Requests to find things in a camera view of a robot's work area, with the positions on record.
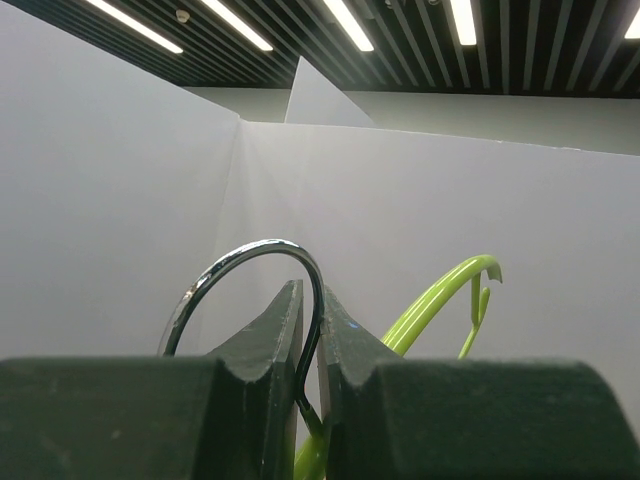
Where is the green hanger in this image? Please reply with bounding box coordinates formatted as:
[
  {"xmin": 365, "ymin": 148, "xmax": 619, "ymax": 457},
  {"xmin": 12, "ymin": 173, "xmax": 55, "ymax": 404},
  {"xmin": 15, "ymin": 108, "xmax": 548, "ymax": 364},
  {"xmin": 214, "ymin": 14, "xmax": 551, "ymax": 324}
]
[{"xmin": 157, "ymin": 238, "xmax": 502, "ymax": 479}]

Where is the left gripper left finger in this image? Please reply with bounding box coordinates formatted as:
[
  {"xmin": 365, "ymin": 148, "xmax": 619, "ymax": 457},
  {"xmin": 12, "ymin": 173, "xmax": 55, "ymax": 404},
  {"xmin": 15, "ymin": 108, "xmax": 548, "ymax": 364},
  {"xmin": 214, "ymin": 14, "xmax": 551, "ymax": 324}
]
[{"xmin": 1, "ymin": 280, "xmax": 304, "ymax": 479}]

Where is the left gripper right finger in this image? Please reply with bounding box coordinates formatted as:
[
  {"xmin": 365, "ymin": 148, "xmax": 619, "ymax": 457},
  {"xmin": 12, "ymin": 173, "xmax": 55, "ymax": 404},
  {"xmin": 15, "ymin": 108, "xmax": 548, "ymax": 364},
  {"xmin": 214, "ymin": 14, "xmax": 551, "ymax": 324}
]
[{"xmin": 318, "ymin": 292, "xmax": 639, "ymax": 479}]

